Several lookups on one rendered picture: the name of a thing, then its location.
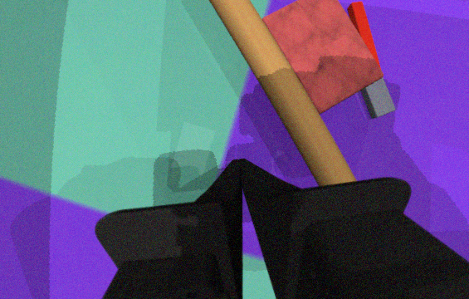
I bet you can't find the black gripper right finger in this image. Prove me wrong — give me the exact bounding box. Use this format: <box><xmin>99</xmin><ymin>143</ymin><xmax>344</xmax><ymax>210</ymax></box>
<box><xmin>239</xmin><ymin>159</ymin><xmax>411</xmax><ymax>299</ymax></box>

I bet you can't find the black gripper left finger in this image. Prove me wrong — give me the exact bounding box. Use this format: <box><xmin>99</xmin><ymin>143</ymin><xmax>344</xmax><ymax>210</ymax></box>
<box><xmin>95</xmin><ymin>159</ymin><xmax>243</xmax><ymax>299</ymax></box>

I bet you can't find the long tan wooden pole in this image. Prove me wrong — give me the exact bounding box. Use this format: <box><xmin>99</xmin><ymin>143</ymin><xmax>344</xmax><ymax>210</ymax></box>
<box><xmin>209</xmin><ymin>0</ymin><xmax>357</xmax><ymax>186</ymax></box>

